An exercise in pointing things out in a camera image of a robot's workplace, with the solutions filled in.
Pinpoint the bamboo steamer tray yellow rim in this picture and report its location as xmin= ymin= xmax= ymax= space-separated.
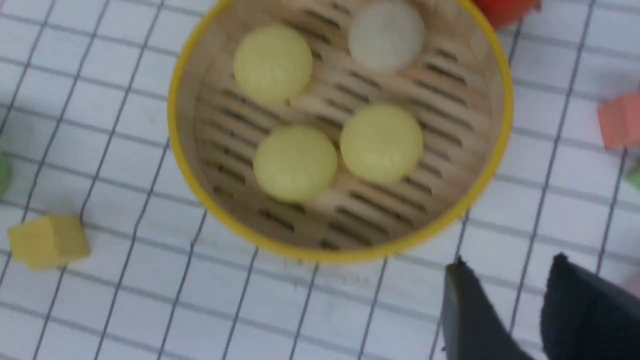
xmin=167 ymin=0 xmax=515 ymax=264

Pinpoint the yellow cube block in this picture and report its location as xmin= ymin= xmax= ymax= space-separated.
xmin=7 ymin=214 xmax=90 ymax=271

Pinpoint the green apple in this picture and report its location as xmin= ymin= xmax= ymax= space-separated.
xmin=0 ymin=155 xmax=12 ymax=197

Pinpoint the green cube block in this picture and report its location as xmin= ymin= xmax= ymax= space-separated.
xmin=624 ymin=163 xmax=640 ymax=192

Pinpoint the white bun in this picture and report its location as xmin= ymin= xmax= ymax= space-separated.
xmin=348 ymin=0 xmax=426 ymax=73

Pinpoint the yellow bun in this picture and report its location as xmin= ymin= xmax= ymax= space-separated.
xmin=253 ymin=124 xmax=339 ymax=203
xmin=233 ymin=24 xmax=314 ymax=104
xmin=339 ymin=102 xmax=425 ymax=184

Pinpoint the orange cube block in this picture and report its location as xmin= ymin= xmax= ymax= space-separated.
xmin=598 ymin=91 xmax=640 ymax=151

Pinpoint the yellow bun front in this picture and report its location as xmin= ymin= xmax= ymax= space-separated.
xmin=253 ymin=124 xmax=339 ymax=203

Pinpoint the white grid tablecloth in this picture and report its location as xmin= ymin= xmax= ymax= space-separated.
xmin=0 ymin=0 xmax=639 ymax=360

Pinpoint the red tomato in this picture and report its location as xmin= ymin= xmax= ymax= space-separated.
xmin=471 ymin=0 xmax=542 ymax=28

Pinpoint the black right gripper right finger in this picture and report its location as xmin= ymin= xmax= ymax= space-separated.
xmin=540 ymin=253 xmax=640 ymax=360

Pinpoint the pink cube block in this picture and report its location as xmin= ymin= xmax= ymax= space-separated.
xmin=624 ymin=271 xmax=640 ymax=297

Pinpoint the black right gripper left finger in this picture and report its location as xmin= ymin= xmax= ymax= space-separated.
xmin=441 ymin=257 xmax=531 ymax=360

